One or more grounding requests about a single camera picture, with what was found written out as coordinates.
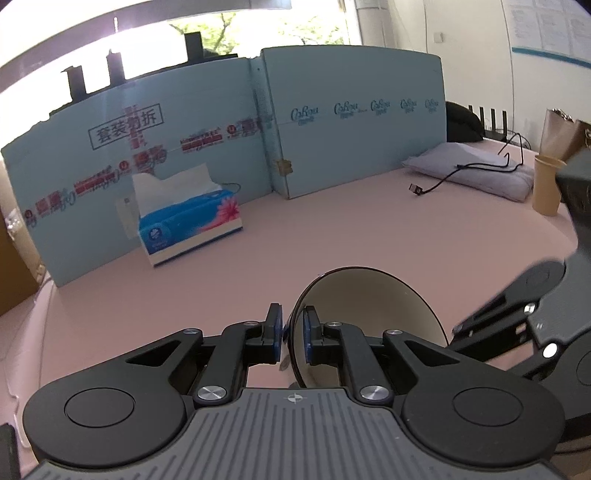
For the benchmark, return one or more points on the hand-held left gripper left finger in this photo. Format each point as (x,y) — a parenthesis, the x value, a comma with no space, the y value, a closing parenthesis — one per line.
(276,332)

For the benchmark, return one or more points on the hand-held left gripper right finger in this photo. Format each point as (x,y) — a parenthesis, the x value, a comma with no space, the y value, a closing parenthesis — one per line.
(308,334)

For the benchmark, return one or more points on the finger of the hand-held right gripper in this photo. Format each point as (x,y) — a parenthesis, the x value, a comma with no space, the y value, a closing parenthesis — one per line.
(498,309)
(508,344)

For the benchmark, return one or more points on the white bowl with black rim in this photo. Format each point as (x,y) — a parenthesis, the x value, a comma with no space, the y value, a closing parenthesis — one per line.
(369,300)

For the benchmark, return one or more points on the brown paper cup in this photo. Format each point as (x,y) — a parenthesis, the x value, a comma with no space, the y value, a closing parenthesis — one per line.
(547,189)

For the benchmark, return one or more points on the blue floral tissue box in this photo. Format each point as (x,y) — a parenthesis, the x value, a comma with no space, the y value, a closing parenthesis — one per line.
(194,226)

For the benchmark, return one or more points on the lavender pillow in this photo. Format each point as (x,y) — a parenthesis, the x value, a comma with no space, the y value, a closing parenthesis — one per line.
(443,159)

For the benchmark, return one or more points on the brown paper bag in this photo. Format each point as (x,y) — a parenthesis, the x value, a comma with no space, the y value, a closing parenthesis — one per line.
(561,134)

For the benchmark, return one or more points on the black router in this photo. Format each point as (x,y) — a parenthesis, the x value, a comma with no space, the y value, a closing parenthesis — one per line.
(495,134)

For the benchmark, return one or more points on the dark cloth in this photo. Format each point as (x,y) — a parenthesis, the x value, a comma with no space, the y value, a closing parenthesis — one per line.
(461,124)

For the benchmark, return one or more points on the brown cardboard box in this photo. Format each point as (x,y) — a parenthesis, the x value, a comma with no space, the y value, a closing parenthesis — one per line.
(14,267)

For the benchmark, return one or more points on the blue cardboard panel red print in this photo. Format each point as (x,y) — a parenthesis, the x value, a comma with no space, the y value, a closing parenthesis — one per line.
(69,152)

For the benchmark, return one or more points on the wall poster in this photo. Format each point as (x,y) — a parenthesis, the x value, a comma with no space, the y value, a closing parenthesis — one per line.
(549,27)

